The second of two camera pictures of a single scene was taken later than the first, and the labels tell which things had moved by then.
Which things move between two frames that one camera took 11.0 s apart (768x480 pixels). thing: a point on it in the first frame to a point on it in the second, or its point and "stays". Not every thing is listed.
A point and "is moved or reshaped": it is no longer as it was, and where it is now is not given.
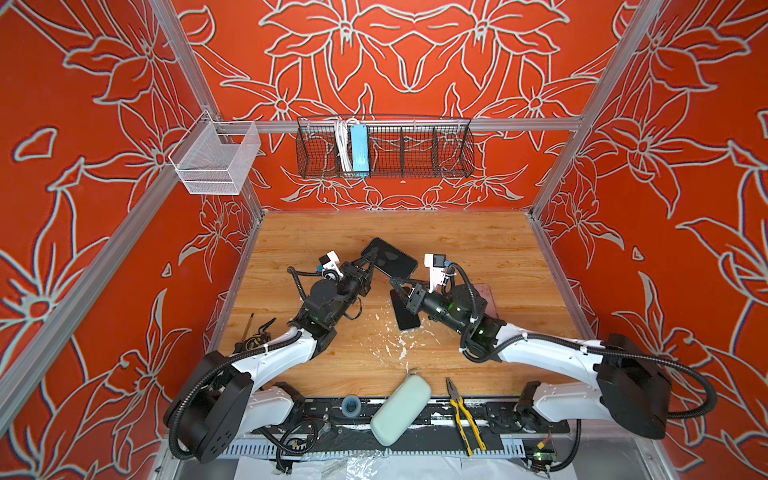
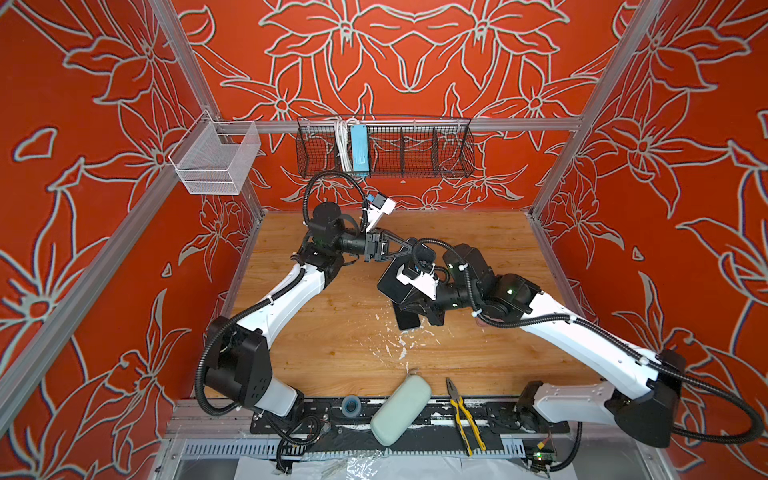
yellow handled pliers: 464,419 stays
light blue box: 360,147 stays
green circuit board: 543,454 stays
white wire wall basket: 212,157 stays
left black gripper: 358,278 to 375,246
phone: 391,260 is moved or reshaped
